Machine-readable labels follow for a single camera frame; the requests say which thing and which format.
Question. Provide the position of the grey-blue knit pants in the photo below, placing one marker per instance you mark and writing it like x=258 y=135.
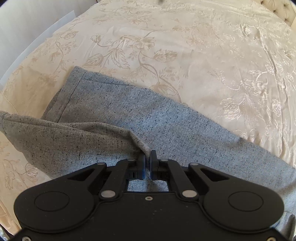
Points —
x=96 y=118

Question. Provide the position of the cream embroidered bedspread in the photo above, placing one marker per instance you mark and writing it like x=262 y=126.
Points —
x=231 y=61

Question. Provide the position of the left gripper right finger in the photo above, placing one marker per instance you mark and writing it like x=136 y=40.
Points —
x=158 y=168

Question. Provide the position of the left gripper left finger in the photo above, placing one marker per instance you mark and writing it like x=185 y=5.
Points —
x=136 y=168

